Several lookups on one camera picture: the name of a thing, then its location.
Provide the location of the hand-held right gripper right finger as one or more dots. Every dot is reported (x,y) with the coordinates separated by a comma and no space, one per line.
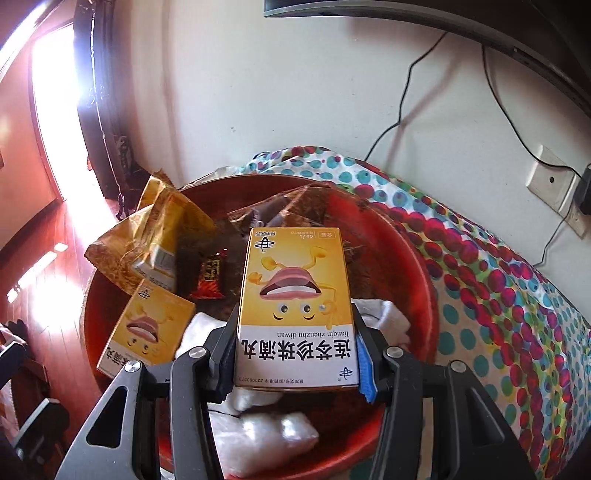
(367,374)

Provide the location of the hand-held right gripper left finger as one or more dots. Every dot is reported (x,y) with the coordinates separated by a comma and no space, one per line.
(226,369)

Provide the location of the white sock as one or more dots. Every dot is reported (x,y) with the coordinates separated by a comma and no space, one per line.
(385,321)

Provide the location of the clear plastic bag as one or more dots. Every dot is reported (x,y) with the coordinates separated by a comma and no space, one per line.
(272,438)

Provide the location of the yellow cartoon medicine box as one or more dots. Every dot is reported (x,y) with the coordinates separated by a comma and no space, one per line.
(143,323)
(295,286)

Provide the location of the red round plastic basin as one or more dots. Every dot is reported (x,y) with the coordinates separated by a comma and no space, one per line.
(401,258)

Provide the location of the red candy wrapper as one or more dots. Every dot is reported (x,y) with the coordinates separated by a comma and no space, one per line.
(210,277)

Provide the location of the yellow cream carton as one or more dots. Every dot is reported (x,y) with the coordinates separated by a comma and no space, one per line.
(157,267)

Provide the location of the colourful polka dot tablecloth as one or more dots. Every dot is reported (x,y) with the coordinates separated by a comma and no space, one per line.
(485,323)

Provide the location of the yellow snack packet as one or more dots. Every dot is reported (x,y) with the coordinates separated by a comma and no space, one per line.
(115,240)

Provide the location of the clear brown snack packet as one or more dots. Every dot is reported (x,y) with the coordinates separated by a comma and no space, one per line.
(295,207)

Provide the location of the dark wooden chair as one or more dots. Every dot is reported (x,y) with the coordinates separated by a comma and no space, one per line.
(41,415)

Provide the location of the black power adapter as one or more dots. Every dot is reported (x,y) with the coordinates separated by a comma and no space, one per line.
(584,189)

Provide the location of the white wall socket plate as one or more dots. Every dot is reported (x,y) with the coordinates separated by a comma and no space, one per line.
(549,180)

